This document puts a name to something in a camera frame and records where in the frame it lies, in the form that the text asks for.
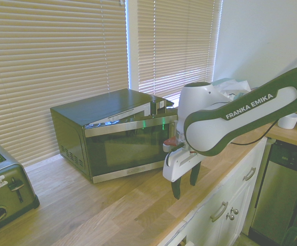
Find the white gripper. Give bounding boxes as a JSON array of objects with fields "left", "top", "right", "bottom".
[{"left": 162, "top": 147, "right": 202, "bottom": 200}]

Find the stainless microwave door glass window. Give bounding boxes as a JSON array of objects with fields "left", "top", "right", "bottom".
[{"left": 83, "top": 113, "right": 178, "bottom": 184}]

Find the black stainless microwave body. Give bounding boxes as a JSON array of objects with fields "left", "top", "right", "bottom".
[{"left": 50, "top": 88, "right": 177, "bottom": 181}]

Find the white kitchen base cabinet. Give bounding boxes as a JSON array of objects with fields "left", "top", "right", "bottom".
[{"left": 159, "top": 137, "right": 268, "bottom": 246}]

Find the stainless steel dishwasher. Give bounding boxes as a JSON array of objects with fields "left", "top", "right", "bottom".
[{"left": 248, "top": 139, "right": 297, "bottom": 242}]

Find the crumpled white paper pile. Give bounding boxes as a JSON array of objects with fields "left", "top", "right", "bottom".
[{"left": 210, "top": 78, "right": 252, "bottom": 100}]

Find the white ceramic bowl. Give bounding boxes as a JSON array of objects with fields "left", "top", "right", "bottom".
[{"left": 277, "top": 113, "right": 297, "bottom": 130}]

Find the narrow beige window blind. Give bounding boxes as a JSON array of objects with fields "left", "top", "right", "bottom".
[{"left": 136, "top": 0, "right": 223, "bottom": 101}]

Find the wide beige window blind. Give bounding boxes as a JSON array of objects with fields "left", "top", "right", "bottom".
[{"left": 0, "top": 0, "right": 129, "bottom": 168}]

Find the stainless steel toaster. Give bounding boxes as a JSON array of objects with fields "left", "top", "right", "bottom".
[{"left": 0, "top": 143, "right": 41, "bottom": 234}]

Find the grey wrist camera red mount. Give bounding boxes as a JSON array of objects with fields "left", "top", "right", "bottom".
[{"left": 163, "top": 136, "right": 185, "bottom": 152}]

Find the long silver drawer handle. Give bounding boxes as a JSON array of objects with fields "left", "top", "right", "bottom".
[{"left": 210, "top": 201, "right": 229, "bottom": 222}]

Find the short silver drawer handle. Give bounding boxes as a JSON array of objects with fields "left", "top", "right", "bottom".
[{"left": 243, "top": 167, "right": 257, "bottom": 182}]

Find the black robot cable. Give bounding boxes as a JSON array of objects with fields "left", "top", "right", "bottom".
[{"left": 229, "top": 93, "right": 280, "bottom": 147}]

